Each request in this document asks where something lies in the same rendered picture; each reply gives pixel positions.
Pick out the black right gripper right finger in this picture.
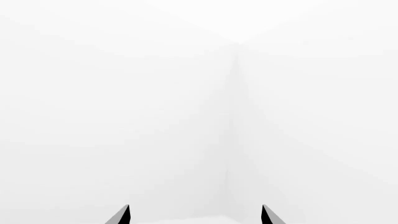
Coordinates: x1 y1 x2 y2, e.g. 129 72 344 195
261 203 287 224

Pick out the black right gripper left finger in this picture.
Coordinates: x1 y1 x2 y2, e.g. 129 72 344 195
104 203 132 224

